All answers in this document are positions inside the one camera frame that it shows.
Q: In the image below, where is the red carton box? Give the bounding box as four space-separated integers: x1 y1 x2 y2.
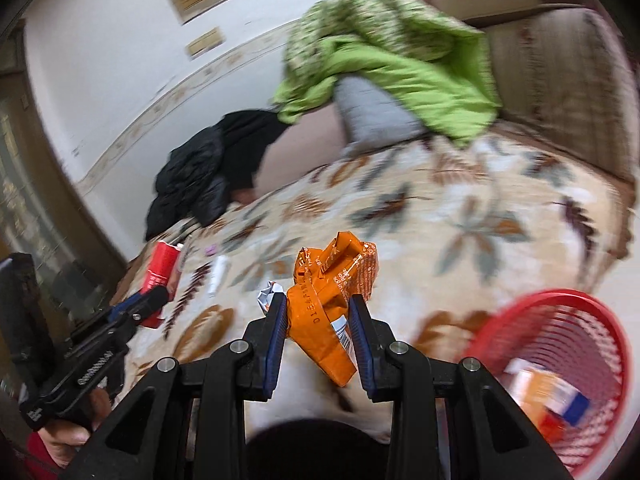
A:
139 241 185 330

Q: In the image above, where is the person's left hand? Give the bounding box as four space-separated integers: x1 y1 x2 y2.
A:
40 387 112 468

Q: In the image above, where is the crumpled white paper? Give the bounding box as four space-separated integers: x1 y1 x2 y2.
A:
257 280 288 317

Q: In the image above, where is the black puffer jacket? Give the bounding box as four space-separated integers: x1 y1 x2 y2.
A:
145 125 233 242

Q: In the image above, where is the green quilt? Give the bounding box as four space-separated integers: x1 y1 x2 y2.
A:
272 0 503 148

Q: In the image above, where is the red mesh basket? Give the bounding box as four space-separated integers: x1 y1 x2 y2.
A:
452 288 633 480

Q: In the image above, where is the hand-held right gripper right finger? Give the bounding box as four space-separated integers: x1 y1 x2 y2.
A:
348 294 573 480

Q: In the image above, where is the person's left forearm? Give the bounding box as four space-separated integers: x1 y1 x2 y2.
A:
20 430 71 480

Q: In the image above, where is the black cloth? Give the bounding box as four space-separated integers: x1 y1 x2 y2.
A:
220 109 293 201

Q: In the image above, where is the small white bottle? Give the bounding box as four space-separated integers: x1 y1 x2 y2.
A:
206 255 231 297

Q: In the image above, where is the grey quilted pillow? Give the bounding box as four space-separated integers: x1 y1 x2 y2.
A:
332 75 426 156

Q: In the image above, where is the small framed wall picture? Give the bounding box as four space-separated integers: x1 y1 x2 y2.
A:
185 26 224 59

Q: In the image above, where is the orange medicine box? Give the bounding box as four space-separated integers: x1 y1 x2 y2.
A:
510 367 576 421

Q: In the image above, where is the brown patterned sofa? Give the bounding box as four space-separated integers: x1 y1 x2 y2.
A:
240 0 640 201

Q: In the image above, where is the white and blue medicine box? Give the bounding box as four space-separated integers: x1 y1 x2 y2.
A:
555 390 593 428

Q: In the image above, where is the orange wrapper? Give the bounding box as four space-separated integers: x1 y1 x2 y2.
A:
286 231 378 388

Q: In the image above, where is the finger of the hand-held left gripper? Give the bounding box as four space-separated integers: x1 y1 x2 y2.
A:
107 286 169 328

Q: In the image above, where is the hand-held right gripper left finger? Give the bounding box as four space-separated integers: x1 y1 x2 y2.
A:
62 292 290 480

